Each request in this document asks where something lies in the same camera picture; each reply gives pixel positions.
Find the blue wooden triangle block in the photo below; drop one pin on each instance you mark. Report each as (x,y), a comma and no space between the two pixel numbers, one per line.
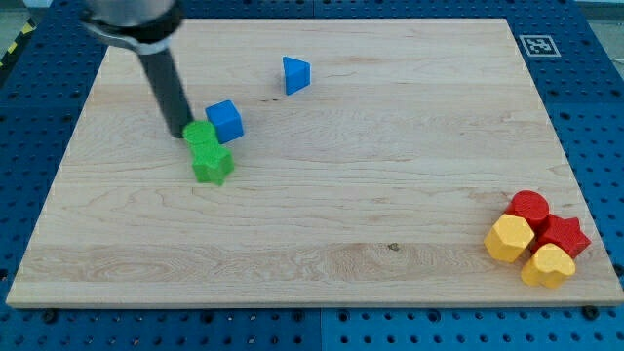
(297,74)

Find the blue wooden cube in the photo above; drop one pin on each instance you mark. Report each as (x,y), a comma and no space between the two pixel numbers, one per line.
(227,121)

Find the white fiducial marker tag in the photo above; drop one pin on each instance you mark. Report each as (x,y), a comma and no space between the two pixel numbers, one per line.
(539,46)

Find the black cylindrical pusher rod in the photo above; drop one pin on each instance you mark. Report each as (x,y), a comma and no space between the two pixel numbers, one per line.
(161,73)

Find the light wooden board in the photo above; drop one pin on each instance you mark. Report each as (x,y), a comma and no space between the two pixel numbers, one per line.
(375,185)

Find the yellow wooden heart block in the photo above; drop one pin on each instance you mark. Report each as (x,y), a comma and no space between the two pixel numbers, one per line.
(550,266)

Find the green wooden star block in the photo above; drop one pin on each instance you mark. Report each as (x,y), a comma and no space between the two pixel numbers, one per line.
(211,162)

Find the yellow wooden hexagon block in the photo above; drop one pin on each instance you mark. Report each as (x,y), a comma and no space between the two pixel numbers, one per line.
(508,238)

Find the red wooden star block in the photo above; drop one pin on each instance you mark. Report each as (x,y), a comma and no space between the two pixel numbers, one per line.
(566,233)

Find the green wooden cylinder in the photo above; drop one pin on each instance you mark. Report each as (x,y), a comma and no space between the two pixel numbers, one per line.
(199,132)

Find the red wooden cylinder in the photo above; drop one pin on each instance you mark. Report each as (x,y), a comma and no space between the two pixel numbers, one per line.
(531,206)

